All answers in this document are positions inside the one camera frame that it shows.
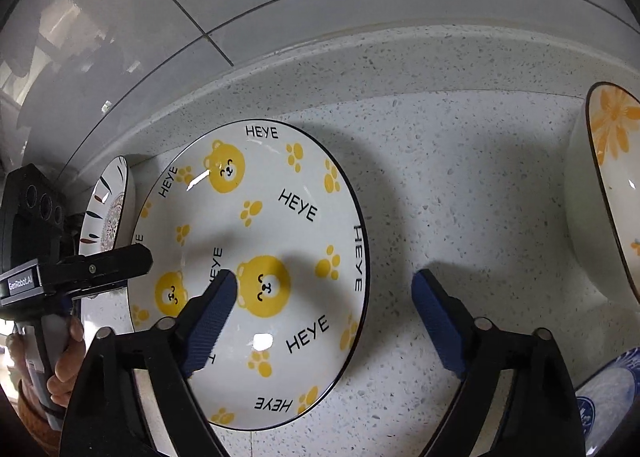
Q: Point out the white plate with yellow bears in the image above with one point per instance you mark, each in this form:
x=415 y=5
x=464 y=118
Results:
x=280 y=237

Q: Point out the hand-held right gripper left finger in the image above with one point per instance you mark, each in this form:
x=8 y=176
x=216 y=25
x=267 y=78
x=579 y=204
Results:
x=216 y=313

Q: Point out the person's left hand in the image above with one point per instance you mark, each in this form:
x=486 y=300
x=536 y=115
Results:
x=66 y=367

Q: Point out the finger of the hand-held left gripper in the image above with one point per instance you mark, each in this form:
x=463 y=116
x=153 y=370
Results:
x=112 y=262

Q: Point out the blue patterned plate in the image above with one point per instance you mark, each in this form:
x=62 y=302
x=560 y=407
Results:
x=607 y=402

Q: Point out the white bowl with orange flowers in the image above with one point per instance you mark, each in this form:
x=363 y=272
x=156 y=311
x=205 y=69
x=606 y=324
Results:
x=607 y=197

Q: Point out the white plate with leaf pattern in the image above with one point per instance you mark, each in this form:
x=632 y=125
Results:
x=107 y=207

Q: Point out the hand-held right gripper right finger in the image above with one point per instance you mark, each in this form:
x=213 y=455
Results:
x=439 y=314

